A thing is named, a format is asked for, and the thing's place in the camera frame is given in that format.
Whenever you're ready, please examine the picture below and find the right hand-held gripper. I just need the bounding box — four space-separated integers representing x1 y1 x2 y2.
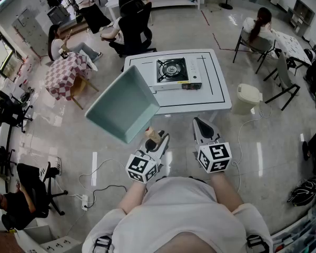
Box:
192 117 233 174

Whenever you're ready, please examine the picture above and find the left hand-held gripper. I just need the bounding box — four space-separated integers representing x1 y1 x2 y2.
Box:
125 130 171 185

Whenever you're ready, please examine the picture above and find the mint pan with wooden handle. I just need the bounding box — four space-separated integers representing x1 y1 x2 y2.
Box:
84 65 164 145

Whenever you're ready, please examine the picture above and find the portable gas stove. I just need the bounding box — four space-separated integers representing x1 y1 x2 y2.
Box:
152 57 203 91

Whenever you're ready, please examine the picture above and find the person's right forearm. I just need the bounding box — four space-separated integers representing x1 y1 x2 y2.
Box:
209 171 245 212

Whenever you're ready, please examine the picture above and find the person's left forearm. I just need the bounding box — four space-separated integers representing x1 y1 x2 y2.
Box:
117 179 149 216

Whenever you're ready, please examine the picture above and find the white low table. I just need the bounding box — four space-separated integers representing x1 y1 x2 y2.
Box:
122 48 233 121

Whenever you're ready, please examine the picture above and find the cream waste bin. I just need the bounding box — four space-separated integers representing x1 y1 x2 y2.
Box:
231 83 264 116

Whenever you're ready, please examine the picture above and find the person's white shirt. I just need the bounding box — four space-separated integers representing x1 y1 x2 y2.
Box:
82 176 274 253

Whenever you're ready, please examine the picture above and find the white power strip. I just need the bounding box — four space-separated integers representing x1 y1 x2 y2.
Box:
81 193 90 211

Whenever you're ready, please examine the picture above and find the wooden table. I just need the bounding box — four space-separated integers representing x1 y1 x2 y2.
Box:
69 74 100 111

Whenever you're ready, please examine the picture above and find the grey folding chair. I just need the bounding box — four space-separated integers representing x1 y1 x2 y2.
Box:
263 51 301 112
232 26 277 75

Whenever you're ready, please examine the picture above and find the checkered cloth round table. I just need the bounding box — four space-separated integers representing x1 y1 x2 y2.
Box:
44 52 93 101

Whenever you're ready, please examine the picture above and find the black gaming chair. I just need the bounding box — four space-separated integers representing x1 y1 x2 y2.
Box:
108 1 158 59

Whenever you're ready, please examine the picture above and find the black office chair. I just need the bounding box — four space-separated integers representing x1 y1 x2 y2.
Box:
0 95 34 134
1 176 69 232

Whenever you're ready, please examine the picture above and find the table with patterned cloth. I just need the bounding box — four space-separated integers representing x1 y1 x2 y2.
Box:
270 29 313 66

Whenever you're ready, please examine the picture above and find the clear storage bin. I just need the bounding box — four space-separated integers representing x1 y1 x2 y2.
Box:
270 206 316 253

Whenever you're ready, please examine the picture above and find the white cardboard box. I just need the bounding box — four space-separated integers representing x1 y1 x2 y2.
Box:
23 225 83 253

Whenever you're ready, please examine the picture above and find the grey media cabinet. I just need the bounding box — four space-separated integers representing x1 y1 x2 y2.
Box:
287 0 316 38

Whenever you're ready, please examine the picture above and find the grey filing cabinet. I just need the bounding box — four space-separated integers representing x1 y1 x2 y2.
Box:
11 8 50 57

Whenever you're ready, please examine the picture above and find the white cable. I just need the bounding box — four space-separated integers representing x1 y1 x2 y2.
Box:
231 103 272 193
78 158 127 197

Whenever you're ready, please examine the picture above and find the black cable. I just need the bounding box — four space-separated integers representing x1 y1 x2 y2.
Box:
87 184 128 210

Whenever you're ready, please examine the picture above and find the black strap buckle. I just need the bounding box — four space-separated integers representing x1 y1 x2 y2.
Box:
245 234 270 253
93 235 113 253

